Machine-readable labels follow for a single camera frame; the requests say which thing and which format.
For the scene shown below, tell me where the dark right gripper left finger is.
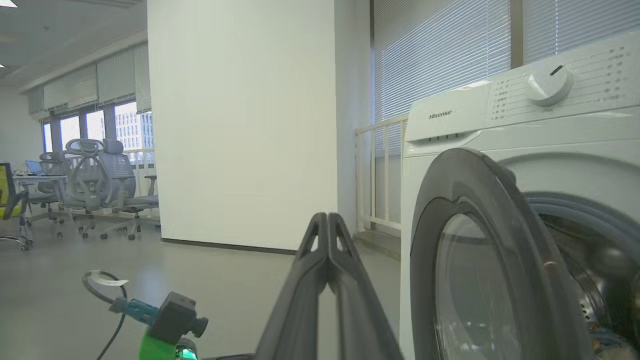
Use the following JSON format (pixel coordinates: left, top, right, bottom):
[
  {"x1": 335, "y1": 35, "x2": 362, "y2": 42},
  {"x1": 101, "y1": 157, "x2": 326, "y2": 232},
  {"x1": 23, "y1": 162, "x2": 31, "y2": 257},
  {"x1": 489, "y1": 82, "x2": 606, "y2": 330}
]
[{"x1": 255, "y1": 212, "x2": 329, "y2": 360}]

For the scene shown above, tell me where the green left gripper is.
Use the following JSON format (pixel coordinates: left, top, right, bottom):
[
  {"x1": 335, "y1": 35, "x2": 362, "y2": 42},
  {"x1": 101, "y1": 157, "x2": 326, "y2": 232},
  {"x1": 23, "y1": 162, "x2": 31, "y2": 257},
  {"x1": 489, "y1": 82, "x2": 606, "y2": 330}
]
[{"x1": 138, "y1": 332, "x2": 199, "y2": 360}]

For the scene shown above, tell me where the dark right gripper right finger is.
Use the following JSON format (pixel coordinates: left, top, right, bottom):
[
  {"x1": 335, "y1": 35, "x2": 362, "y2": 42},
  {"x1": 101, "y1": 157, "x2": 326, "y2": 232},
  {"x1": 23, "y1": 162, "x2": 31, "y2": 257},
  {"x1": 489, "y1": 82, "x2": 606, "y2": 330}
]
[{"x1": 327, "y1": 212, "x2": 404, "y2": 360}]

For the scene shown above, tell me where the washing machine door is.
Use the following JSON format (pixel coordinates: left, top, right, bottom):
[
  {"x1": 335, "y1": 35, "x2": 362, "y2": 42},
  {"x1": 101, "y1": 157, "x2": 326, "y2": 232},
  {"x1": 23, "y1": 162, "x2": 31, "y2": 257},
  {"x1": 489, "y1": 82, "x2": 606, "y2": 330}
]
[{"x1": 410, "y1": 147, "x2": 596, "y2": 360}]

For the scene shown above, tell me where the blue cartoon print garment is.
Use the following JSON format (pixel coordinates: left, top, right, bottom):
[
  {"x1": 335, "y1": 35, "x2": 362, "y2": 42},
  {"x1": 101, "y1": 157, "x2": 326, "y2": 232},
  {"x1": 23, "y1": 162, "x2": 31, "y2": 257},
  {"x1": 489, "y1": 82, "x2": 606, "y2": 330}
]
[{"x1": 591, "y1": 325, "x2": 640, "y2": 360}]

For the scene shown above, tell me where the steel washing machine drum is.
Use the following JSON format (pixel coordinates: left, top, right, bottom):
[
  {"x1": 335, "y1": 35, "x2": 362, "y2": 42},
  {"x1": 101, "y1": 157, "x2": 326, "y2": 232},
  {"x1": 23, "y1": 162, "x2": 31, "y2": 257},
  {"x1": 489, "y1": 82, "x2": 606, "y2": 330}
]
[{"x1": 542, "y1": 215, "x2": 640, "y2": 360}]

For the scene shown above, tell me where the white front-load washing machine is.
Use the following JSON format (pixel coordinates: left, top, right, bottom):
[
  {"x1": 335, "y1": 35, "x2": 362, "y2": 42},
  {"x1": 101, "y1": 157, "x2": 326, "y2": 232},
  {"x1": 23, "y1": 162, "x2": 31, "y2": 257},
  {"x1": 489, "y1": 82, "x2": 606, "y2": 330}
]
[{"x1": 400, "y1": 31, "x2": 640, "y2": 360}]

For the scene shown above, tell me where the white plastic control knob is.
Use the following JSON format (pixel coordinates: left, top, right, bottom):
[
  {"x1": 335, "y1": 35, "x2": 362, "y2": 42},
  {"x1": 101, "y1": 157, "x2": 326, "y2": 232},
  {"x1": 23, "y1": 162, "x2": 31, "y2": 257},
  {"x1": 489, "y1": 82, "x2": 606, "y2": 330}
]
[{"x1": 525, "y1": 64, "x2": 575, "y2": 107}]

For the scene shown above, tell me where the white metal railing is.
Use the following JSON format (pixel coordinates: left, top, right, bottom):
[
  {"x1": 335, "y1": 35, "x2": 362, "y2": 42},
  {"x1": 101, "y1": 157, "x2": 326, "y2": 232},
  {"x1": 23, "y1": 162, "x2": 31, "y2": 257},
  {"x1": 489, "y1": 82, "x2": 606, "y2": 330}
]
[{"x1": 354, "y1": 115, "x2": 409, "y2": 232}]

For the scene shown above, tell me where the grey mesh office chair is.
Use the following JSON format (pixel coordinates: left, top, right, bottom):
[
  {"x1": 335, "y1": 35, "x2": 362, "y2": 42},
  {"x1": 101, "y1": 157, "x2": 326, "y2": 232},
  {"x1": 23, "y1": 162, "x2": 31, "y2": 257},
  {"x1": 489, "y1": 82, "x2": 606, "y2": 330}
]
[
  {"x1": 100, "y1": 138, "x2": 160, "y2": 241},
  {"x1": 55, "y1": 138, "x2": 115, "y2": 240},
  {"x1": 27, "y1": 152, "x2": 66, "y2": 226}
]

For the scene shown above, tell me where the white office desk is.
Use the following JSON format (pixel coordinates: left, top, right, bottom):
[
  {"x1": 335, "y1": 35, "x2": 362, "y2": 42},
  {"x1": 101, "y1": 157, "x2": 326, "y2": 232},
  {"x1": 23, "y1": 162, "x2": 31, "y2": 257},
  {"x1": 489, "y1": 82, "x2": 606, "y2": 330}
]
[{"x1": 14, "y1": 174, "x2": 68, "y2": 221}]

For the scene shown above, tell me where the yellow green office chair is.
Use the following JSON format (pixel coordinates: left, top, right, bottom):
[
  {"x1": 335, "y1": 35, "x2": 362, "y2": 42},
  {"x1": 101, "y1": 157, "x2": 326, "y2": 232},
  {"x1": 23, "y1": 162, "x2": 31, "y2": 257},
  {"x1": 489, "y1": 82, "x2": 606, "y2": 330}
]
[{"x1": 0, "y1": 162, "x2": 34, "y2": 252}]

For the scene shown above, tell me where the white window blind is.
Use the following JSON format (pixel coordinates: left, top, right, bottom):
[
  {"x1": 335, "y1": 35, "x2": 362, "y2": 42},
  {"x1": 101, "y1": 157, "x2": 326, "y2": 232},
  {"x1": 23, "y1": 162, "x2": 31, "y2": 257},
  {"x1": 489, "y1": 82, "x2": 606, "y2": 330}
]
[
  {"x1": 97, "y1": 42, "x2": 152, "y2": 115},
  {"x1": 372, "y1": 0, "x2": 512, "y2": 157},
  {"x1": 522, "y1": 0, "x2": 640, "y2": 64},
  {"x1": 27, "y1": 62, "x2": 99, "y2": 118}
]

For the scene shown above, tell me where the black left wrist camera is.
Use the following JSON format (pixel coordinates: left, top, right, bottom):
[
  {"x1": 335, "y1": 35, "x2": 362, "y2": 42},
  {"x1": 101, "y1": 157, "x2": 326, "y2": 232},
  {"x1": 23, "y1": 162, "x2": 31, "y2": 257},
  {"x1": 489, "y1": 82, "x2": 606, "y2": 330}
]
[{"x1": 147, "y1": 292, "x2": 209, "y2": 346}]

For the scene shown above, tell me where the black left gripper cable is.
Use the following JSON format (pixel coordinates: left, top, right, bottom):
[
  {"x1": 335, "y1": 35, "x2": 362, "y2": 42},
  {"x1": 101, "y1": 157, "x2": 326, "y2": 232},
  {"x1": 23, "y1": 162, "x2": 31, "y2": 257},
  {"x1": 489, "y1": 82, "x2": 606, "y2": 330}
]
[{"x1": 81, "y1": 270, "x2": 161, "y2": 360}]

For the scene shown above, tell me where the white cable tag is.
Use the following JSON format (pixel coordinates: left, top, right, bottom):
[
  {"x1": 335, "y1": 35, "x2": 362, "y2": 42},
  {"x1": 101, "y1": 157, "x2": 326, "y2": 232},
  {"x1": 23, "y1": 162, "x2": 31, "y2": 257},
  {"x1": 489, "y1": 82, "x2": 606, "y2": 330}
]
[{"x1": 90, "y1": 273, "x2": 130, "y2": 288}]

